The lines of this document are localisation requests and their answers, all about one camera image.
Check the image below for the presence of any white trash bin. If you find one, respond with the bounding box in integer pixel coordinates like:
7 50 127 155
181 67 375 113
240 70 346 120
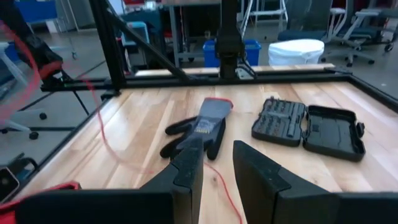
267 38 325 67

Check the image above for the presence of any grey office chair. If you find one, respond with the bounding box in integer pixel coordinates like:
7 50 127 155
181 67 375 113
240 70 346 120
320 0 398 68

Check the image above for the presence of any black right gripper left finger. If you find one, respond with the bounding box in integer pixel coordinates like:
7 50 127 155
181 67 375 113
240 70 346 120
15 138 205 224

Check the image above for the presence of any white step ladder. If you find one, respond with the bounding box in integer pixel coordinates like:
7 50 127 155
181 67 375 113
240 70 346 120
241 0 289 32

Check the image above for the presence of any black screwdriver bit case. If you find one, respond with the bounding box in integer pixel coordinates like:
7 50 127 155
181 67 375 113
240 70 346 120
251 96 367 162

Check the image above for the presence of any dark mesh office chair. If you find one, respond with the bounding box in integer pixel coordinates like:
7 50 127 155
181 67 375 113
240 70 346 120
277 0 343 42

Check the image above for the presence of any black table-edge camera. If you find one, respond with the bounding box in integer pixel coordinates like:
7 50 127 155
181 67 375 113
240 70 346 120
0 151 40 203

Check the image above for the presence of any grey work table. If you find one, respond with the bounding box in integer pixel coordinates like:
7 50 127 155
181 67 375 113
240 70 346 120
160 0 223 68

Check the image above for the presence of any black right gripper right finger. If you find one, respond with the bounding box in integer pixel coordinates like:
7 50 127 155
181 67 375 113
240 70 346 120
233 140 398 224

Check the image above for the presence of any red wire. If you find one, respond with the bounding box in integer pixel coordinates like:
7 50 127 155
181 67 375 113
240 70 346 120
0 20 244 224

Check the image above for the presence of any blue floor bin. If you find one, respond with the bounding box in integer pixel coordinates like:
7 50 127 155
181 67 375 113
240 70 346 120
202 39 262 68

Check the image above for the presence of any white office chair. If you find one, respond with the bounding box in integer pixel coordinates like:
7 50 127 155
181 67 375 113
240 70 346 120
0 42 49 141

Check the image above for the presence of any grey black work glove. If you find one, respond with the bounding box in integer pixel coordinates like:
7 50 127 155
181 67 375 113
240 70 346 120
160 97 234 162

